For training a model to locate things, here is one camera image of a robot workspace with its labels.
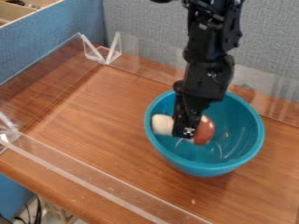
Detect blue partition with wooden shelf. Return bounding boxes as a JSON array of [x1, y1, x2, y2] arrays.
[[0, 0, 104, 84]]

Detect blue plastic bowl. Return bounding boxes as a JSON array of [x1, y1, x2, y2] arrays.
[[144, 90, 265, 177]]

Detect clear acrylic front barrier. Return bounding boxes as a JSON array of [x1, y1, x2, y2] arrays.
[[0, 112, 210, 224]]

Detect clear acrylic left barrier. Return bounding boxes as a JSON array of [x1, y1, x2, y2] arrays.
[[0, 33, 100, 130]]

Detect black cables under table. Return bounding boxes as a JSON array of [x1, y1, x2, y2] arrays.
[[0, 194, 43, 224]]

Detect clear acrylic corner bracket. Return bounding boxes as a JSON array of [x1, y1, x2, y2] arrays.
[[78, 32, 122, 65]]

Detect clear acrylic back barrier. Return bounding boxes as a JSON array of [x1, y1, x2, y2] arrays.
[[114, 32, 299, 128]]

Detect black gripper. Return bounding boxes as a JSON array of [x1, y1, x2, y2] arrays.
[[172, 51, 234, 139]]

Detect clear acrylic barrier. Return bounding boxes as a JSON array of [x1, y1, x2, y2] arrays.
[[0, 112, 210, 224], [114, 32, 299, 128], [0, 33, 100, 130]]

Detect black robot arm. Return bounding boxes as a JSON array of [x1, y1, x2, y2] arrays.
[[149, 0, 244, 139]]

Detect brown white toy mushroom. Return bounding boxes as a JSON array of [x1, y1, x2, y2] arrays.
[[152, 115, 214, 145]]

